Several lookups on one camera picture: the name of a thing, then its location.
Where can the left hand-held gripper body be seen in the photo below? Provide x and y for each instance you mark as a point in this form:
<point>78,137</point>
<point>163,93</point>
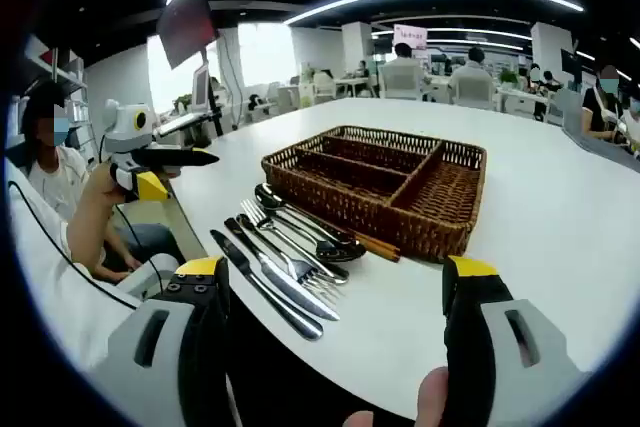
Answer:
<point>125,132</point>

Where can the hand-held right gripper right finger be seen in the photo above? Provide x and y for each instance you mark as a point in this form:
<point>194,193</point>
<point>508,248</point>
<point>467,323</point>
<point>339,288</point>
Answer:
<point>470,337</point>

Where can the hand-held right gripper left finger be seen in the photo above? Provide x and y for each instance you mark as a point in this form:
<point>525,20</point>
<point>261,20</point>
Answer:
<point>195,327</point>

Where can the silver metal knife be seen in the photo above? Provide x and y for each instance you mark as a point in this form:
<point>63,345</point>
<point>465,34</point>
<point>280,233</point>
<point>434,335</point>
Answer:
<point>295,292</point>
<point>280,309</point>

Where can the silver metal spoon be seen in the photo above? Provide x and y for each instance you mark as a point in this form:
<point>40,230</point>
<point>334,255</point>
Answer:
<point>345,251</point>
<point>267,195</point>

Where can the silver metal fork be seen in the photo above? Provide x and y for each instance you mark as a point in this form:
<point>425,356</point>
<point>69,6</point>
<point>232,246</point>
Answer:
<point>302,271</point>
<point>260,217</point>

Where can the brown wicker storage slots basket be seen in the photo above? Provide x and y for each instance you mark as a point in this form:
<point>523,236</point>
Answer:
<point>350,217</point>

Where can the white storage shelf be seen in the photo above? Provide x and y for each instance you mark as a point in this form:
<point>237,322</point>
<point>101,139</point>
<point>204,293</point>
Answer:
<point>65,77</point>

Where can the person's left hand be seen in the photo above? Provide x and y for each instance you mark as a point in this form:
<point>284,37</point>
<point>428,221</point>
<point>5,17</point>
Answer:
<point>102,186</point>

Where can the person's right hand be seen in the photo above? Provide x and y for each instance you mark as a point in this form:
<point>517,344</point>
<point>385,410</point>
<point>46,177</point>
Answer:
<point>432,397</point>

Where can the black monitor stand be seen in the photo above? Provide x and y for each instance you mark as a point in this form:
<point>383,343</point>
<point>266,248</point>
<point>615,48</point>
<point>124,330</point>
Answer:
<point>216,107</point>

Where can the white monitor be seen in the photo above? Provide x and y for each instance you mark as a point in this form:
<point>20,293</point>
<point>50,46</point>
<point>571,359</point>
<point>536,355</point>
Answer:
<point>200,89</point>

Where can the white office chair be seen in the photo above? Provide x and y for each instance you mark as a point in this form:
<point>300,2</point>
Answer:
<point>150,269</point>

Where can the dark display screen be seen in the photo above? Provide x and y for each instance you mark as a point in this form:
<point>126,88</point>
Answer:
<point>187,32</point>

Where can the green potted plant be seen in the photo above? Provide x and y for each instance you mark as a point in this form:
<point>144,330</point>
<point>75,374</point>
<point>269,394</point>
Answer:
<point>508,78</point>

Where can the pink hanging sign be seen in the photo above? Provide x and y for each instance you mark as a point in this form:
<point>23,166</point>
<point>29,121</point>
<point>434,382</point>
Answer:
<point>410,37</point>

